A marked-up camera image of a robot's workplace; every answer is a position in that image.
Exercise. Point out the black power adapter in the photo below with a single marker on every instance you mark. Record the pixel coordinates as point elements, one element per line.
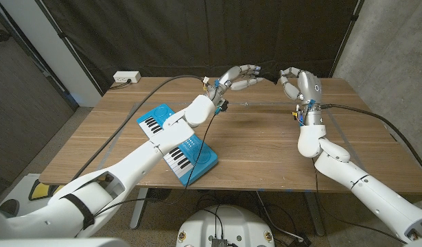
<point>300,241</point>

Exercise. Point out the white robot chest cover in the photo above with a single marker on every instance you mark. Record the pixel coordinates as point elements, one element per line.
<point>59,243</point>

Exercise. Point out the yellow and black floor pad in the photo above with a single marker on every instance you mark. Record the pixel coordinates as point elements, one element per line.
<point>42,190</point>

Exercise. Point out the white floor board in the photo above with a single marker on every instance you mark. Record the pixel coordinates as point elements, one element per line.
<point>20,188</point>

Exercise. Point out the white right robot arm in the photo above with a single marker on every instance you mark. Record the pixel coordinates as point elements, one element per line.
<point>368,192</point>

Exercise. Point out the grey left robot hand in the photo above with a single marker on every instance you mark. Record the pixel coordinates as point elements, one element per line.
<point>231,79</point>

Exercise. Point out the black backdrop curtain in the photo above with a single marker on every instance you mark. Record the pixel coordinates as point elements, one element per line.
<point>204,34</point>

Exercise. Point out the white table leg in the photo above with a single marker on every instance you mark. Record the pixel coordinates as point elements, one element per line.
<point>139,209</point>

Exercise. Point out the blue toy piano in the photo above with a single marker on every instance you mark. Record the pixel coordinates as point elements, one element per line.
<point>197,161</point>

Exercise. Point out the black blue left wrist camera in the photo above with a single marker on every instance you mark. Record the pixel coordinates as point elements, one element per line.
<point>221,107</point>

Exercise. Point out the grey table leg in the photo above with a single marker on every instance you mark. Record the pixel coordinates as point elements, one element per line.
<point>315,216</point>

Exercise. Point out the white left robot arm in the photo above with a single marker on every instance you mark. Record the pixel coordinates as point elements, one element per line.
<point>135,168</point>

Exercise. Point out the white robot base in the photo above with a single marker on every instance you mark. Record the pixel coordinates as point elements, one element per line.
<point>231,223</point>

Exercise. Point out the black round floor disc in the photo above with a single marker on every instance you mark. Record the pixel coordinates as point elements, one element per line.
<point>159,195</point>

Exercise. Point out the black backdrop stand pole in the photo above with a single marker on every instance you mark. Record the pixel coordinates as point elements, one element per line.
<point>346,34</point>
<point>64,37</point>

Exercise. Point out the white power strip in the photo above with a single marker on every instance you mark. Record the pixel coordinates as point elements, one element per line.
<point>126,76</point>

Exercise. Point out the small black torso box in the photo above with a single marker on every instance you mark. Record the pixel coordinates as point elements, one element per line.
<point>219,243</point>

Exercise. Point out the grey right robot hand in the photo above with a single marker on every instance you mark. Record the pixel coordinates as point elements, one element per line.
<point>310,91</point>

